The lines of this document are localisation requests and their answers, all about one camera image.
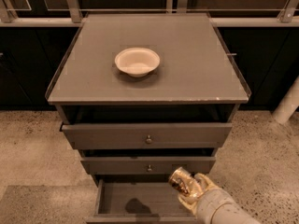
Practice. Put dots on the grey drawer cabinet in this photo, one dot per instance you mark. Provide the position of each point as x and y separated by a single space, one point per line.
196 81

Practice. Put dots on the orange soda can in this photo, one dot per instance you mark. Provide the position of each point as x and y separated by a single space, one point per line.
185 183

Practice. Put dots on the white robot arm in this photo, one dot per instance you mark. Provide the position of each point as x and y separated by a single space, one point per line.
239 216

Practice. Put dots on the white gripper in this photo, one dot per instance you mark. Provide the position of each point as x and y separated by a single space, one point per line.
209 204

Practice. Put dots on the grey top drawer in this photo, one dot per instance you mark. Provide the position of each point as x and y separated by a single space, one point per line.
133 135

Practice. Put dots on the grey middle drawer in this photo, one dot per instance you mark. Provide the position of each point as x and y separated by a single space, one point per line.
138 165

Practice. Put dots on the grey bottom drawer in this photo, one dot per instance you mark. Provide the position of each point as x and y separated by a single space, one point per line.
138 203

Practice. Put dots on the metal railing frame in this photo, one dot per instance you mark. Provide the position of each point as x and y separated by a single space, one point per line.
222 13

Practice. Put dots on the brass top drawer knob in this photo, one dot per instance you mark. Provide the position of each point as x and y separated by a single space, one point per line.
148 139

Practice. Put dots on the grey drawer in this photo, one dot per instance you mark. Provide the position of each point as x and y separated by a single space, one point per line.
133 135
138 203
138 165

